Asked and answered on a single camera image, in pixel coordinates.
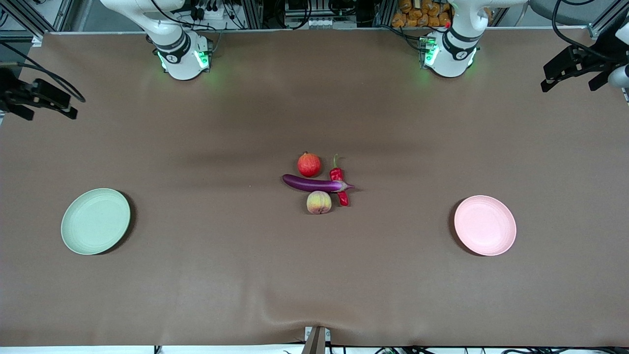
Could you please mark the pile of orange toys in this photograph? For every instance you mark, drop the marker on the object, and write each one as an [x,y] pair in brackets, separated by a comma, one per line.
[422,14]

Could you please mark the red chili pepper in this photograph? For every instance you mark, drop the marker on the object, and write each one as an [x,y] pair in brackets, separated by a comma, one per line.
[337,174]

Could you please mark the purple eggplant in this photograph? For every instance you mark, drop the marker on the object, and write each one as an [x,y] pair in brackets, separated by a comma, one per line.
[309,183]

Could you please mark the aluminium frame profile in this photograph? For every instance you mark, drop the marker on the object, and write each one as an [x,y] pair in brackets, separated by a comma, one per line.
[602,27]
[29,19]

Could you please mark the pink plate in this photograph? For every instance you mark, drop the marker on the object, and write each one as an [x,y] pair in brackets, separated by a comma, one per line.
[485,225]

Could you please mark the light green plate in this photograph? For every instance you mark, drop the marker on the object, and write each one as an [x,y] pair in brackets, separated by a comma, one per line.
[96,221]

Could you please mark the yellow pink peach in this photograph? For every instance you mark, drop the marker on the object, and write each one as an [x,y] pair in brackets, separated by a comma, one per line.
[319,202]

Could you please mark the red pomegranate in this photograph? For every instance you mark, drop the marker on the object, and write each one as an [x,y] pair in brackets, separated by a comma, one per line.
[309,165]

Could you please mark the aluminium frame post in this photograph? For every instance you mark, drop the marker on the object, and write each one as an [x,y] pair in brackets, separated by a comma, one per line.
[253,12]
[385,12]

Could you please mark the brown table mat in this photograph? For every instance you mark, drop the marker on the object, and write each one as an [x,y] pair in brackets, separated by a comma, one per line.
[314,98]

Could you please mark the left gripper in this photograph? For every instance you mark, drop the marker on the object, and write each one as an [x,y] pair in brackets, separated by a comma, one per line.
[591,60]

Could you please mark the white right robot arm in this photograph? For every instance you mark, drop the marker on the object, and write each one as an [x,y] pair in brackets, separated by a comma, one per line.
[182,64]

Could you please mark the white power strip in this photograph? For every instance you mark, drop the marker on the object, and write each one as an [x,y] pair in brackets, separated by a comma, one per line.
[211,12]

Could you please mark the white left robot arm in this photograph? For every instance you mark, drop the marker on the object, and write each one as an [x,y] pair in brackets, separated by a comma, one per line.
[452,59]

